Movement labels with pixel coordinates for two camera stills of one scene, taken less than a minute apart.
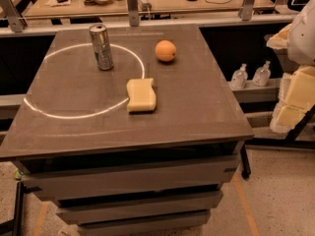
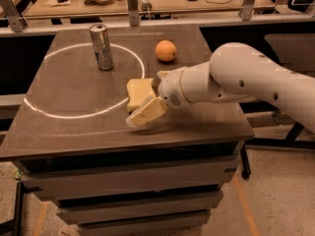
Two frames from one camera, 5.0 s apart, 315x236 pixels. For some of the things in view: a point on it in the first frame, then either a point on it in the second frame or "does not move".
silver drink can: [102, 47] does not move
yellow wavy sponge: [142, 95] does not move
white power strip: [143, 4] does not move
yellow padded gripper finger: [281, 39] -> [162, 75]
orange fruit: [165, 50] does not move
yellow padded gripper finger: [295, 99] -> [151, 108]
